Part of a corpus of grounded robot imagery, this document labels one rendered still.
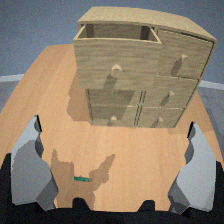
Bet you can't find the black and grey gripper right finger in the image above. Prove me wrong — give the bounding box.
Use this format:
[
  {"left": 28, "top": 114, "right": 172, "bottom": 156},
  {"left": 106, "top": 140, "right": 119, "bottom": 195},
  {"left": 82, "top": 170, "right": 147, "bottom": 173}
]
[{"left": 167, "top": 121, "right": 224, "bottom": 224}]

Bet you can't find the tan wooden chest of drawers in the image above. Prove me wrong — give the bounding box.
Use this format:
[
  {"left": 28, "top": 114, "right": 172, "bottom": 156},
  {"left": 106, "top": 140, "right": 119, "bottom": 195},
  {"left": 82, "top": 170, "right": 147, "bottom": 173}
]
[{"left": 77, "top": 7, "right": 218, "bottom": 128}]

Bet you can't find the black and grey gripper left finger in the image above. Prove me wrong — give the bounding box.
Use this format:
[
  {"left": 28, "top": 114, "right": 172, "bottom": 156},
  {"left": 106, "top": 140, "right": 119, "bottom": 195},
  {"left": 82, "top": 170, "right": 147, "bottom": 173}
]
[{"left": 0, "top": 115, "right": 59, "bottom": 224}]

